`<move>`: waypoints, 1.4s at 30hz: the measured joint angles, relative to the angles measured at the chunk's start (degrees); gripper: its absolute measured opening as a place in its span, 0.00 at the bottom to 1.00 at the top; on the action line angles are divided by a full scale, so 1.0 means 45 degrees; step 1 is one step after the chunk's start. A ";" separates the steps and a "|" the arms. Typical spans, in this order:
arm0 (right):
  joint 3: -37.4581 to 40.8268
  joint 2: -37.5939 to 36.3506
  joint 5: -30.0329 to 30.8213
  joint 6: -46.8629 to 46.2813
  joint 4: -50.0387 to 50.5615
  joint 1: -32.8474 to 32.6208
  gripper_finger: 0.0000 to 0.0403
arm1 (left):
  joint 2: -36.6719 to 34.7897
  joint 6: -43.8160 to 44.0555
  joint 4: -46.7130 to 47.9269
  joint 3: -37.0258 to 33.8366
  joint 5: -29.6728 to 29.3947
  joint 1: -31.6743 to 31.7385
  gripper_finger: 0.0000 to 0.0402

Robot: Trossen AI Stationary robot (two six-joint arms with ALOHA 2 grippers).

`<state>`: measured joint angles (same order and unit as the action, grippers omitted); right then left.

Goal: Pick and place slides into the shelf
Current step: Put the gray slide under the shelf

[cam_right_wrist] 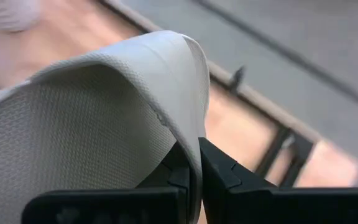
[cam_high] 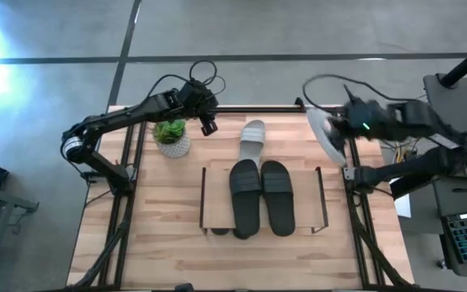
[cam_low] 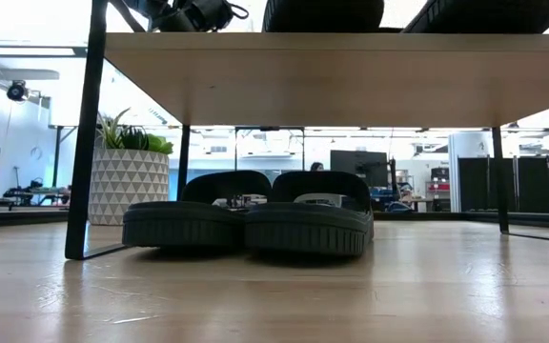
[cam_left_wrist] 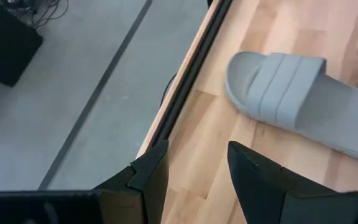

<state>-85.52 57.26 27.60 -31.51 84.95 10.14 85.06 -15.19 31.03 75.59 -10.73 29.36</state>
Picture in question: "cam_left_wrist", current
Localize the black equipment box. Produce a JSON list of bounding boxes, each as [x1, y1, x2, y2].
[[0, 0, 44, 88]]

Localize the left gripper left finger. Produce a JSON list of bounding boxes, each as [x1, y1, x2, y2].
[[0, 139, 170, 224]]

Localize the black aluminium table frame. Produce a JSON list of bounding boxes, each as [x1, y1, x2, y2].
[[149, 0, 234, 149]]

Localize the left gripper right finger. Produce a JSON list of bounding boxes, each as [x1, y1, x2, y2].
[[227, 141, 358, 224]]

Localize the grey slide sandal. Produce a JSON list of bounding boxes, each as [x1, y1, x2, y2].
[[224, 51, 358, 165]]

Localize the black cable bundle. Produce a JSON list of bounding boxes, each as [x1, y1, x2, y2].
[[6, 0, 70, 29]]

